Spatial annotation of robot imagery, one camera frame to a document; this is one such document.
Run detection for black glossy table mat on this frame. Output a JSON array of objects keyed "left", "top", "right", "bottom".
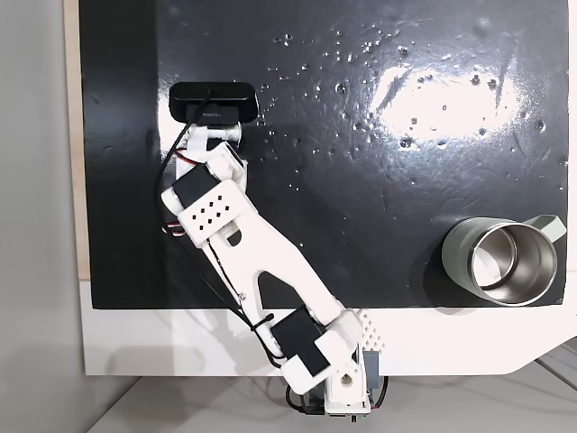
[{"left": 78, "top": 0, "right": 570, "bottom": 310}]

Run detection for light wooden board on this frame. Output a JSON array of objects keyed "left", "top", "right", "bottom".
[{"left": 62, "top": 0, "right": 94, "bottom": 283}]

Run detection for grey steel mug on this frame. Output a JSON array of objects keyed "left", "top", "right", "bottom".
[{"left": 440, "top": 214, "right": 567, "bottom": 308}]

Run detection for grey control board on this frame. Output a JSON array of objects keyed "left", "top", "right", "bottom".
[{"left": 360, "top": 349, "right": 383, "bottom": 394}]

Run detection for red white servo wire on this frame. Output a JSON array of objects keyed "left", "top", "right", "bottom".
[
  {"left": 173, "top": 146, "right": 214, "bottom": 169},
  {"left": 160, "top": 219, "right": 187, "bottom": 241}
]

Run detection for black oval camera box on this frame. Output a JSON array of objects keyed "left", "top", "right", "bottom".
[{"left": 169, "top": 81, "right": 261, "bottom": 125}]

